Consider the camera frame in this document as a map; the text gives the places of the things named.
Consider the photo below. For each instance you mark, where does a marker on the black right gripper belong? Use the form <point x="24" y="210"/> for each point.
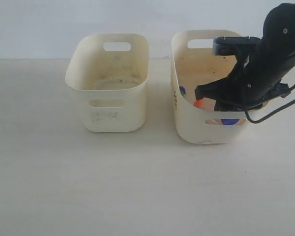
<point x="251" y="83"/>

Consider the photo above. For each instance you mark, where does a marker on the blue-capped tube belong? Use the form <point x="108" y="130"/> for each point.
<point x="182" y="90"/>
<point x="226" y="121"/>

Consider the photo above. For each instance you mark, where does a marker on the orange-capped tube front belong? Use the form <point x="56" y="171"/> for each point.
<point x="205" y="104"/>

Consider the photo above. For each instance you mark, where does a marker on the cream plastic bin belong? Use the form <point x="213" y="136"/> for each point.
<point x="194" y="64"/>
<point x="107" y="78"/>

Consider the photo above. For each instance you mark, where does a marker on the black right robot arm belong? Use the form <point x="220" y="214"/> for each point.
<point x="278" y="33"/>

